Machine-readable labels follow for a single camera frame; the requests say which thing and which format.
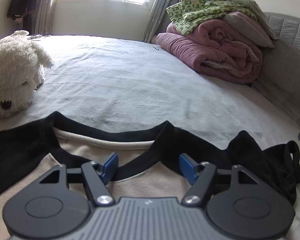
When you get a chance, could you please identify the white plush dog toy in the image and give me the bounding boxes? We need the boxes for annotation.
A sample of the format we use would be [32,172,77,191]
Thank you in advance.
[0,30,55,120]

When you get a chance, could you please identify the thin cable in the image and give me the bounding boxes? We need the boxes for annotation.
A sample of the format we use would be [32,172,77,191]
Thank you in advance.
[26,34,52,41]

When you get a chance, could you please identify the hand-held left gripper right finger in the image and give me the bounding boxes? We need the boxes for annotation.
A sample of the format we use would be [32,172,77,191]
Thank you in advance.
[179,153,260,207]

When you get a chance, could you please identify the bed with grey sheet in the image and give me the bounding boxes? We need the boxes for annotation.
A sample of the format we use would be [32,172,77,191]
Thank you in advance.
[0,34,300,240]

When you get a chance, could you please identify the white pillow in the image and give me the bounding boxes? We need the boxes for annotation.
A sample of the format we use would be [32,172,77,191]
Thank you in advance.
[215,0,278,39]

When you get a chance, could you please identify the pink folded quilt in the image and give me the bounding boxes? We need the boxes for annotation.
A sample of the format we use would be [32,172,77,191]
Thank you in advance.
[156,17,263,84]

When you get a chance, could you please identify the grey quilted headboard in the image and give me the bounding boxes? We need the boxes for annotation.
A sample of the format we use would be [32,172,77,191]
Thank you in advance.
[251,12,300,128]

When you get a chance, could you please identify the green patterned blanket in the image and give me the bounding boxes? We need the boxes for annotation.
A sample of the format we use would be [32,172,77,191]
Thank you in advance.
[166,0,258,36]

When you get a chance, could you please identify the beige and black sweatshirt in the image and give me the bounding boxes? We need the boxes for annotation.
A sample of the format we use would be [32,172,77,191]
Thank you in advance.
[0,111,300,240]

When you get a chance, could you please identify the black hanging jacket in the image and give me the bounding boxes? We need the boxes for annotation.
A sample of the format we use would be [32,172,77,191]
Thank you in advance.
[7,0,38,21]

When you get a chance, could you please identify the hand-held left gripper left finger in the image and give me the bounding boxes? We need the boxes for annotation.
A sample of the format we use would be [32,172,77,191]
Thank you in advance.
[39,152,119,206]

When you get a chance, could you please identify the grey pink pillow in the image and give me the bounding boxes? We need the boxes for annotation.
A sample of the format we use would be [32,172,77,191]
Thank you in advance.
[222,11,275,48]

